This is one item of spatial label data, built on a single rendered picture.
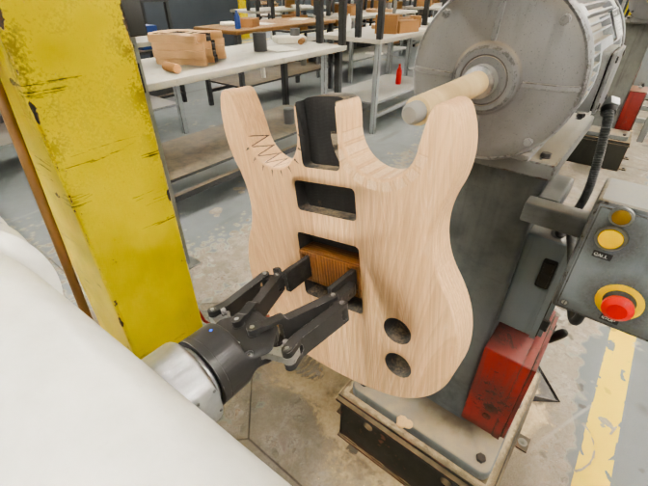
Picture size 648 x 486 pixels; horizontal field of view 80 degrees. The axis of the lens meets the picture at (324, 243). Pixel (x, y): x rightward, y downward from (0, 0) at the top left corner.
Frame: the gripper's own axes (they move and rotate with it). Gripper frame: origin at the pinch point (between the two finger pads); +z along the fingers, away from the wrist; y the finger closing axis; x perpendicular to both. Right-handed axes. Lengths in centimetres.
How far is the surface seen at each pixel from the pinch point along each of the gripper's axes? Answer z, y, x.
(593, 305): 29.5, 27.6, -14.2
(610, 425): 99, 40, -112
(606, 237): 28.8, 27.1, -2.1
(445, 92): 14.1, 9.5, 20.1
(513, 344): 50, 13, -46
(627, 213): 28.9, 28.8, 1.9
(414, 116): 7.4, 9.0, 18.8
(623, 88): 382, 1, -40
